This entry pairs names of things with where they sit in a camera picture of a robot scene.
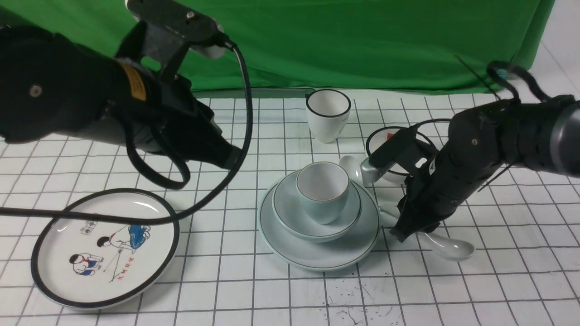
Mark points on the small white spoon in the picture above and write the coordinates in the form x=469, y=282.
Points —
x=351, y=165

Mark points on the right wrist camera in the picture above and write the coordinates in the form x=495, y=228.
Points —
x=408, y=148

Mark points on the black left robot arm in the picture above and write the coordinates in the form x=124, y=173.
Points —
x=50, y=85

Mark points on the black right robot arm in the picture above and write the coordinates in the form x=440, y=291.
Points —
x=531, y=130

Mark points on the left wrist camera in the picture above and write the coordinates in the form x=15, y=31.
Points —
x=168, y=21

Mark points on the green backdrop cloth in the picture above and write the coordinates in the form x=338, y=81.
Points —
x=398, y=45

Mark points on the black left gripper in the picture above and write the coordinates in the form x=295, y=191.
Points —
x=162, y=117

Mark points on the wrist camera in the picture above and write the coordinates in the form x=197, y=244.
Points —
x=408, y=148
x=168, y=21

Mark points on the light blue plate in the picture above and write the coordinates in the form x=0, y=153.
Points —
x=320, y=257

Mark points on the white ceramic spoon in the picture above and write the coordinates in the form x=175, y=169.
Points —
x=449, y=249

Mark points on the white cartoon plate black rim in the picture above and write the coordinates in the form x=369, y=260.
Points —
x=92, y=265

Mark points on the white bowl black rim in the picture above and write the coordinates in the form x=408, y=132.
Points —
x=396, y=174

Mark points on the white grid table mat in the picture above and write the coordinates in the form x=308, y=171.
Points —
x=524, y=272

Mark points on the light blue cup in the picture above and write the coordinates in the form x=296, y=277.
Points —
x=323, y=189

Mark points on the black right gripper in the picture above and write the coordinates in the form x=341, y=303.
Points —
x=434, y=197

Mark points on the light blue bowl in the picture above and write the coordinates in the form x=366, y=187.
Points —
x=302, y=222

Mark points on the white cup black rim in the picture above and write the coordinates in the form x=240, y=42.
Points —
x=327, y=113

